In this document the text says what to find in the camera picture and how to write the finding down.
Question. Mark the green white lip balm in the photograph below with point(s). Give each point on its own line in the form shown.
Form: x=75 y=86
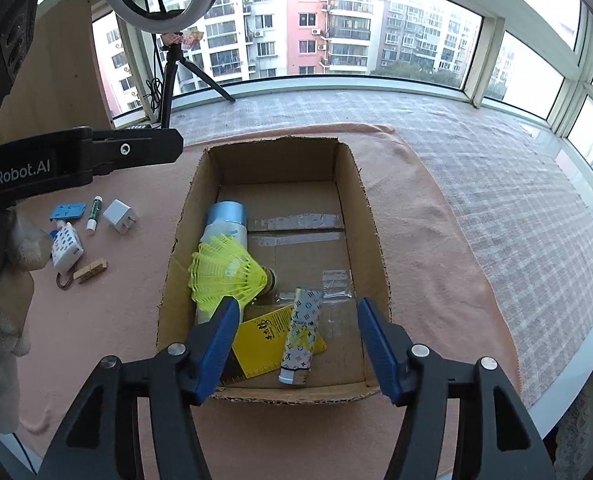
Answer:
x=94 y=212

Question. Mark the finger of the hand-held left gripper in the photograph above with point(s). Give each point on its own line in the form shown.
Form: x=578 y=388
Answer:
x=146 y=147

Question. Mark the wooden clothespin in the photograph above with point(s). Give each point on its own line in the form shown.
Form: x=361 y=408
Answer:
x=91 y=270

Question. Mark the blue white lotion tube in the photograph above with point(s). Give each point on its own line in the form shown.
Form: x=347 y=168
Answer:
x=224 y=232

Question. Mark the patterned lighter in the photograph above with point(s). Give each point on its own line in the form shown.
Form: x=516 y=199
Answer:
x=301 y=335

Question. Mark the patterned tissue pack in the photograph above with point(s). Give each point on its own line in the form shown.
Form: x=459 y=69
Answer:
x=66 y=250

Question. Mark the person's left hand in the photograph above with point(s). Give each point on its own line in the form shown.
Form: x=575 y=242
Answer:
x=11 y=310

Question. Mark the black tripod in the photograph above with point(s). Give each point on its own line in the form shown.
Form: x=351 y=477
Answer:
x=169 y=90

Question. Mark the white wall charger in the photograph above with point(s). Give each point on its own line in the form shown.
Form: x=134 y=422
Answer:
x=119 y=215

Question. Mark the large wooden board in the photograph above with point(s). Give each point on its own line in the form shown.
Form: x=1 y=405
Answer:
x=61 y=85

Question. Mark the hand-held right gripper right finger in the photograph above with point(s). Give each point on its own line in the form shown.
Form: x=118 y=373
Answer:
x=381 y=355

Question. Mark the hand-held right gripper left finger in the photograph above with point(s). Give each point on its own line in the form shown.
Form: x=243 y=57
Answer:
x=216 y=355

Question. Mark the cardboard box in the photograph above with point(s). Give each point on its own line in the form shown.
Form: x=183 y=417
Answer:
x=356 y=210

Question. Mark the blue plastic case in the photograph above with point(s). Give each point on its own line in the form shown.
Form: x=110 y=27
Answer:
x=69 y=210

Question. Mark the yellow shuttlecock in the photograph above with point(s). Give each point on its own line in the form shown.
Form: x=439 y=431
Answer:
x=226 y=275

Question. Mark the yellow card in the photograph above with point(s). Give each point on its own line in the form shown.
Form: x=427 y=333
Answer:
x=259 y=345

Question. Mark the white window frame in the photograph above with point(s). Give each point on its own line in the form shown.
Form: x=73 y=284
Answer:
x=486 y=60

